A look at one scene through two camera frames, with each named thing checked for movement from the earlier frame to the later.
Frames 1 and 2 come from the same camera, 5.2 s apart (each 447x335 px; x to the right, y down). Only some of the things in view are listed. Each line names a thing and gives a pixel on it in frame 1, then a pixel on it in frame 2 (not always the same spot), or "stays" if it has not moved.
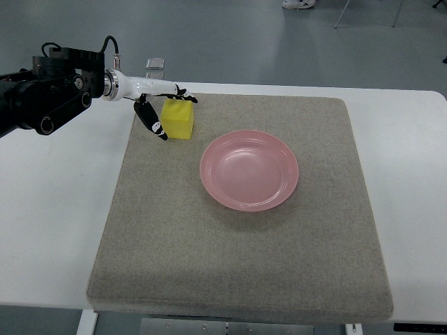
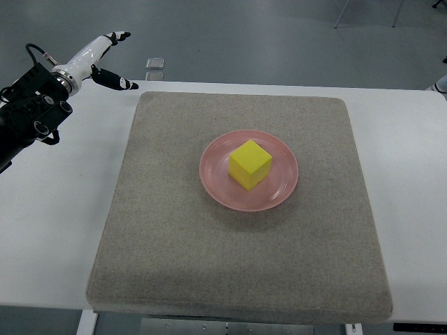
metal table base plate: x=174 y=326 stays
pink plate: x=248 y=170 stays
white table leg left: x=87 y=323 stays
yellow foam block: x=177 y=118 → x=249 y=164
